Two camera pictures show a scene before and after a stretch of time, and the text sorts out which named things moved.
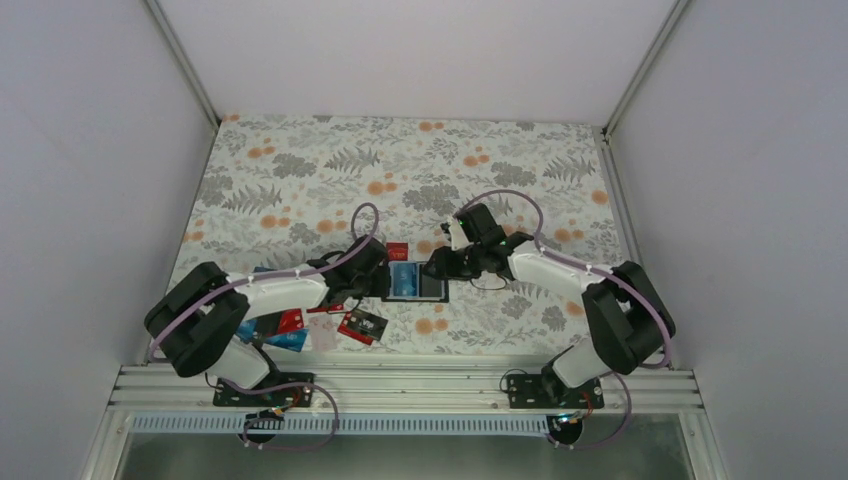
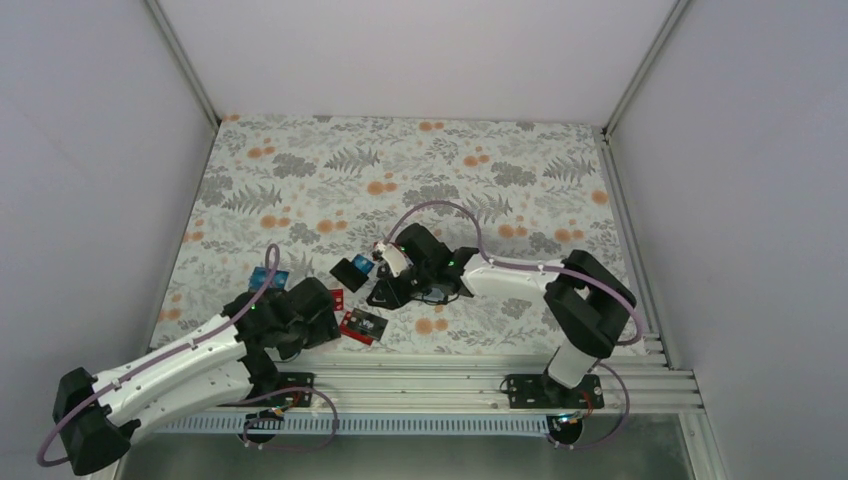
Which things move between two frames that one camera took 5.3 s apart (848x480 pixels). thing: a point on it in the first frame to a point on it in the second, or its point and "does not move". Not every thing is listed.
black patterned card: (367, 324) does not move
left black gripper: (381, 288) to (325, 329)
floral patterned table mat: (441, 236) does not move
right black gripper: (444, 265) to (393, 297)
